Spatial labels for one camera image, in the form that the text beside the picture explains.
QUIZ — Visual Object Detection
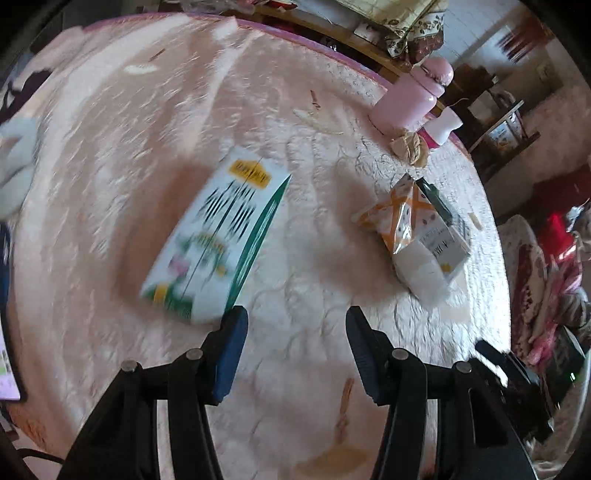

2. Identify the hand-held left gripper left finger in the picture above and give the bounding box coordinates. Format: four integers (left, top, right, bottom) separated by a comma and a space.
55, 306, 249, 480

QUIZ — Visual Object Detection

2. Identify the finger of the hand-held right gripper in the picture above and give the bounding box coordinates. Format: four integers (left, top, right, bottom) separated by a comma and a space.
475, 340, 540, 394

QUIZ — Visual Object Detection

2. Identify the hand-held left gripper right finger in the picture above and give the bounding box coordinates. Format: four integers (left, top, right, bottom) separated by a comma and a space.
345, 306, 539, 480

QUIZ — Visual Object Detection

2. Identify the white green milk carton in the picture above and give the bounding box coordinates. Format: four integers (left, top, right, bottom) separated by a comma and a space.
140, 147, 293, 325

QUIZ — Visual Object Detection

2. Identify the floral red white cushion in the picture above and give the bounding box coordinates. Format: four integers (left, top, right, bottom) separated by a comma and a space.
498, 213, 591, 358

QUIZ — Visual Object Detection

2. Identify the white foam block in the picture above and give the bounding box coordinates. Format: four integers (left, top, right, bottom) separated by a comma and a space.
392, 239, 451, 304

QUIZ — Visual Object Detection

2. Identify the small green white carton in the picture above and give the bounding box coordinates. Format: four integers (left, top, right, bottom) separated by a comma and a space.
414, 178, 472, 283

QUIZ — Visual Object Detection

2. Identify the orange white snack packet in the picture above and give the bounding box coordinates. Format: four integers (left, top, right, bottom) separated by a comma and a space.
353, 174, 438, 256

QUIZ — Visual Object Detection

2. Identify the crumpled brown paper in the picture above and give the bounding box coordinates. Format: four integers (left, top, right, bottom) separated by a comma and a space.
389, 130, 431, 168

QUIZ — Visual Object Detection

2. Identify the smartphone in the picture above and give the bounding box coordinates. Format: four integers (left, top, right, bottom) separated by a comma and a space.
0, 318, 24, 403

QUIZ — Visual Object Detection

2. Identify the wooden chair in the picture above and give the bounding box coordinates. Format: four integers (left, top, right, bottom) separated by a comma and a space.
465, 98, 542, 172

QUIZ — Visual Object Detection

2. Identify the small white pink-label bottle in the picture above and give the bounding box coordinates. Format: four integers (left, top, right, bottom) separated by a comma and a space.
417, 108, 463, 151

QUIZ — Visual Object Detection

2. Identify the pink water bottle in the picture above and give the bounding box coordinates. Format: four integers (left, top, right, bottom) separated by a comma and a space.
368, 57, 454, 136

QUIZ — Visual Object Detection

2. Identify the wooden cabinet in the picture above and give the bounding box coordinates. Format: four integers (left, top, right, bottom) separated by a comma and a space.
249, 4, 446, 112

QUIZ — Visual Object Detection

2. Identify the dark cloth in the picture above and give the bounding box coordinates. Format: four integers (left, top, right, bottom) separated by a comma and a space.
0, 68, 52, 121

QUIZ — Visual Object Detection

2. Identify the floral yellow cloth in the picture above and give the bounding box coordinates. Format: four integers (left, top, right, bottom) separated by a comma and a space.
332, 0, 450, 60

